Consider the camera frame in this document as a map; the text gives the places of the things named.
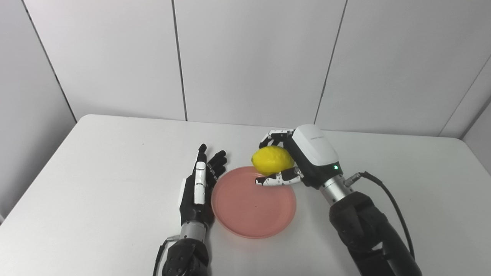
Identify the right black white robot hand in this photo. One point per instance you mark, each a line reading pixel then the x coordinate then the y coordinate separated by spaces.
pixel 314 157

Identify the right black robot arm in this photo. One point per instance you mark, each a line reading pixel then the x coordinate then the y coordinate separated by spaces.
pixel 364 230

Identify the pink round plate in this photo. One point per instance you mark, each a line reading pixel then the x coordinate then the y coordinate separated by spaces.
pixel 251 211

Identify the yellow lemon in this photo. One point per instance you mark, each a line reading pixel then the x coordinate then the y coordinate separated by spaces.
pixel 271 159

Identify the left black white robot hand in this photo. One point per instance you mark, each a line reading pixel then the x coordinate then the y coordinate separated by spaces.
pixel 195 199

